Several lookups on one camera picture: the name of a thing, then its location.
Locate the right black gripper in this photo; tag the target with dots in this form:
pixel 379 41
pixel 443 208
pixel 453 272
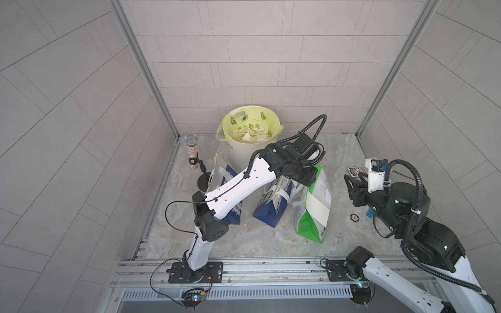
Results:
pixel 360 189

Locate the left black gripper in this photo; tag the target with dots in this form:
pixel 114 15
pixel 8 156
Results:
pixel 307 176

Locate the green white tote bag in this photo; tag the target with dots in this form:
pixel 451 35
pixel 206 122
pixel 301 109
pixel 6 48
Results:
pixel 313 207

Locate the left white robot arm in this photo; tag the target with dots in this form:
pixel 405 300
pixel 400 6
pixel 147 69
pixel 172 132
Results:
pixel 295 158

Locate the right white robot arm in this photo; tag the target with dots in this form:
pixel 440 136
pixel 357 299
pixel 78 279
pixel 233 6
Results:
pixel 394 190

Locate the small printed card box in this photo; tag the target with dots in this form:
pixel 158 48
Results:
pixel 357 171

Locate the small blue white tote bag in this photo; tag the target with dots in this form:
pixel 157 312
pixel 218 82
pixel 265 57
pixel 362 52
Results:
pixel 275 200

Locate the shredded paper pile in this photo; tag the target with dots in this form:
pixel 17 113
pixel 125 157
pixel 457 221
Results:
pixel 251 134

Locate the cream plastic trash bin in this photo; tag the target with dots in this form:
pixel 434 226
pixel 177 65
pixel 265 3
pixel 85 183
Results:
pixel 241 152

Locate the large blue white tote bag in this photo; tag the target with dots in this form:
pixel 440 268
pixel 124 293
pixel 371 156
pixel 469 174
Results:
pixel 220 175

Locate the right controller board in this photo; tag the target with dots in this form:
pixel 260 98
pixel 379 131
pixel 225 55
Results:
pixel 361 294

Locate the controller board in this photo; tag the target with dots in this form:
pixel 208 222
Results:
pixel 193 297
pixel 361 294

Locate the glitter-filled clear bottle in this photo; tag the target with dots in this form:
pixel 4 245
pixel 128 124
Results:
pixel 191 142

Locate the left controller board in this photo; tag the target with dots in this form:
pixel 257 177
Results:
pixel 193 297

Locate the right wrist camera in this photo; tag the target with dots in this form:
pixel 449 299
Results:
pixel 376 169

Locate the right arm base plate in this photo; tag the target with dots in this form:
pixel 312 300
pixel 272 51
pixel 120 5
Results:
pixel 341 270

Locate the aluminium mounting rail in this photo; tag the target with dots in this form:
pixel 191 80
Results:
pixel 255 272

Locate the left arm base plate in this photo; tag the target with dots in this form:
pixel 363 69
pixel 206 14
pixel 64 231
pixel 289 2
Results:
pixel 181 273

